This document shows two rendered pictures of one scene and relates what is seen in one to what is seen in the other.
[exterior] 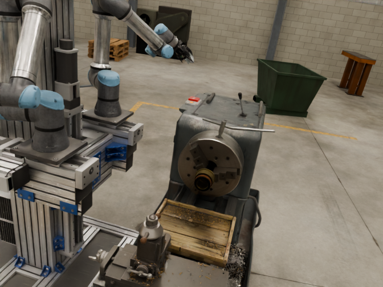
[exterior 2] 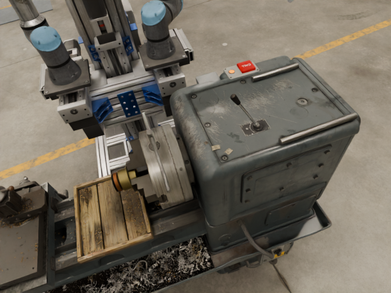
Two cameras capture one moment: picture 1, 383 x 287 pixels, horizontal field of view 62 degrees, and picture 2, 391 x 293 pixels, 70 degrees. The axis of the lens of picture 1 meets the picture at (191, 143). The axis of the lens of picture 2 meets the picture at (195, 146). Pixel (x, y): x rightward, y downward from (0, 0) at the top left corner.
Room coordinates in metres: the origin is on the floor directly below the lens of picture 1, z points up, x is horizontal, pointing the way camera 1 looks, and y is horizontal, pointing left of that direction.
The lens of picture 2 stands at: (1.30, -0.75, 1.98)
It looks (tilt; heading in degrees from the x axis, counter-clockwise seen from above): 52 degrees down; 67
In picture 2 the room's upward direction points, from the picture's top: 9 degrees counter-clockwise
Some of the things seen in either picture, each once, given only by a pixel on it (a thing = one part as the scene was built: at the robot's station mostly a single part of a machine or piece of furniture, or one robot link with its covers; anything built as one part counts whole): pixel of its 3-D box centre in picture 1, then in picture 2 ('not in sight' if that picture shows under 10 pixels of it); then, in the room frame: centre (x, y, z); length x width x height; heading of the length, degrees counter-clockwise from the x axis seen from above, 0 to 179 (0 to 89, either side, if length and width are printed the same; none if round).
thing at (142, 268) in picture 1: (150, 254); (22, 208); (0.84, 0.08, 0.99); 0.20 x 0.10 x 0.05; 169
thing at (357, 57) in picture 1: (352, 72); not in sight; (9.59, -4.33, 0.50); 1.61 x 0.44 x 1.00; 176
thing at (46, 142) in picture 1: (50, 134); (61, 67); (1.22, 0.60, 1.21); 0.15 x 0.15 x 0.10
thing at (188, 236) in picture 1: (191, 229); (111, 210); (1.14, -0.06, 0.89); 0.36 x 0.30 x 0.04; 79
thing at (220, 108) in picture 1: (220, 138); (253, 136); (1.81, -0.17, 1.06); 0.59 x 0.48 x 0.39; 169
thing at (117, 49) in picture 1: (109, 48); not in sight; (9.28, 2.71, 0.22); 1.25 x 0.86 x 0.44; 179
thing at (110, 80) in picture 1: (108, 83); (155, 19); (1.71, 0.50, 1.33); 0.13 x 0.12 x 0.14; 37
